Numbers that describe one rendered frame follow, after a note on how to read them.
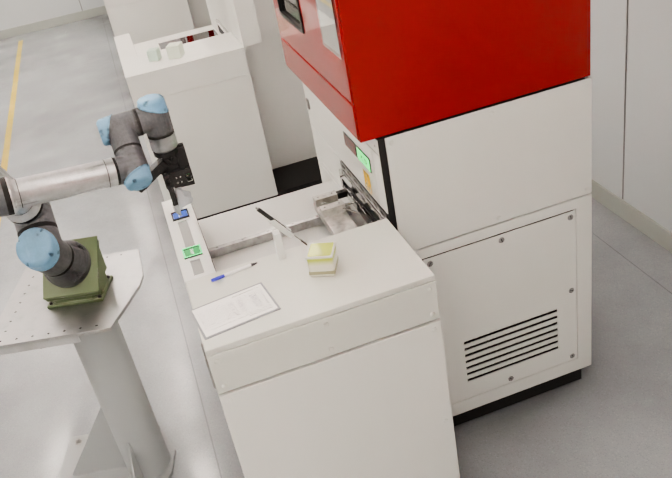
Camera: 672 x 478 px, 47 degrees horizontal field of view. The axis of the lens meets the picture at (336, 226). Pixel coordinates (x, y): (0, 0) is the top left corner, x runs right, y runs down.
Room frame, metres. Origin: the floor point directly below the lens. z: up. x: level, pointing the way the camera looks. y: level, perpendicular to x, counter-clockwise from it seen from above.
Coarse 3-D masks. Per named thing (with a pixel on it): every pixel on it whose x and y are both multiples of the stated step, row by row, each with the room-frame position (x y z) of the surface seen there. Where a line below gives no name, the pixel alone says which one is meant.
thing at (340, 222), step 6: (318, 210) 2.29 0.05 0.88; (330, 216) 2.23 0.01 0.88; (336, 216) 2.23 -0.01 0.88; (342, 216) 2.22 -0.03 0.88; (348, 216) 2.21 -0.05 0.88; (324, 222) 2.23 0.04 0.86; (330, 222) 2.19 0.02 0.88; (336, 222) 2.19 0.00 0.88; (342, 222) 2.18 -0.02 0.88; (348, 222) 2.17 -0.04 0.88; (354, 222) 2.17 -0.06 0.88; (330, 228) 2.16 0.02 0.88; (336, 228) 2.15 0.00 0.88; (342, 228) 2.14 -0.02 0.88; (348, 228) 2.13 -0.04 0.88
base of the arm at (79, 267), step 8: (64, 240) 2.17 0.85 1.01; (72, 240) 2.19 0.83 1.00; (72, 248) 2.11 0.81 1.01; (80, 248) 2.17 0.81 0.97; (72, 256) 2.08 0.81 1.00; (80, 256) 2.12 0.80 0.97; (88, 256) 2.15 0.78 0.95; (72, 264) 2.08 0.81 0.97; (80, 264) 2.10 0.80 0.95; (88, 264) 2.13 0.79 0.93; (64, 272) 2.06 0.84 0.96; (72, 272) 2.09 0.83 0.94; (80, 272) 2.10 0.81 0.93; (88, 272) 2.13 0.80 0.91; (48, 280) 2.11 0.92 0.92; (56, 280) 2.08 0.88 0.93; (64, 280) 2.08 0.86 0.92; (72, 280) 2.09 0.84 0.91; (80, 280) 2.10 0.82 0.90
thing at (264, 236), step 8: (312, 216) 2.31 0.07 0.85; (288, 224) 2.29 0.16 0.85; (296, 224) 2.28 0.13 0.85; (304, 224) 2.28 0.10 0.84; (312, 224) 2.29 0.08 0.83; (320, 224) 2.30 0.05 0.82; (264, 232) 2.26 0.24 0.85; (280, 232) 2.26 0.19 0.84; (240, 240) 2.24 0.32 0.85; (248, 240) 2.24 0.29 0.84; (256, 240) 2.25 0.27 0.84; (264, 240) 2.25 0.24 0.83; (208, 248) 2.23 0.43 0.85; (216, 248) 2.22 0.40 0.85; (224, 248) 2.22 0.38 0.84; (232, 248) 2.23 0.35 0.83; (240, 248) 2.23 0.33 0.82; (216, 256) 2.22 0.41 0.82
